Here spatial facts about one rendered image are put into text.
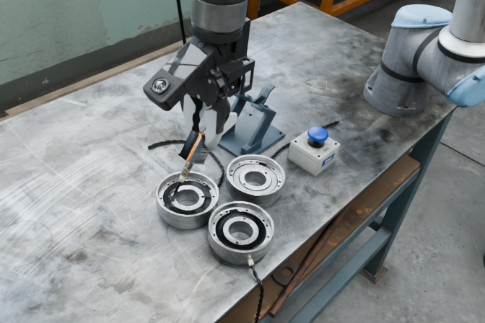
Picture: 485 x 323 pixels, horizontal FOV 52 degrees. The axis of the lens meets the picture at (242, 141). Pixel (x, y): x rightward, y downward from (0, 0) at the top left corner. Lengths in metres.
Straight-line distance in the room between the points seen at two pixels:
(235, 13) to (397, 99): 0.60
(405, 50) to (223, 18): 0.55
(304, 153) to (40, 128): 0.52
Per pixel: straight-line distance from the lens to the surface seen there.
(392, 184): 1.39
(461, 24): 1.00
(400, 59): 1.14
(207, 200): 0.84
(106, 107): 1.09
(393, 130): 1.14
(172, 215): 0.81
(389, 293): 1.86
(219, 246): 0.78
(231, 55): 0.73
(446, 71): 1.04
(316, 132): 0.95
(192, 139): 0.78
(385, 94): 1.17
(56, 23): 2.49
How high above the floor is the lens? 1.45
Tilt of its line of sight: 40 degrees down
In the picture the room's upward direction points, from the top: 8 degrees clockwise
